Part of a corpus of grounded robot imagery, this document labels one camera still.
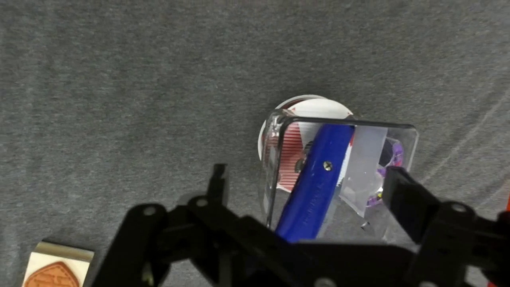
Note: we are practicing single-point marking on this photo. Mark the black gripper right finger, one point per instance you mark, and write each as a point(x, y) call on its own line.
point(409, 202)

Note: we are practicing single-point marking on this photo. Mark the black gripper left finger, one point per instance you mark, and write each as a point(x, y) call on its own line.
point(219, 187)

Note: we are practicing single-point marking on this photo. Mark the clear square bowl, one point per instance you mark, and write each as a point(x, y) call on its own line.
point(356, 211)

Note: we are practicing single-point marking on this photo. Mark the small purple container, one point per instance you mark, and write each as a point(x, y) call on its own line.
point(393, 156)

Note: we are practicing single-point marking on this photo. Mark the red white ribbon spool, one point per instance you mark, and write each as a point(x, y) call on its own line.
point(299, 136)

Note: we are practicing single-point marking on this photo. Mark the grey table cloth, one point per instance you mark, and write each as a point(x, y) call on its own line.
point(106, 104)

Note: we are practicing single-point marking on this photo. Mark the wooden heart stamp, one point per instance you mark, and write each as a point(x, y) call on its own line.
point(58, 266)

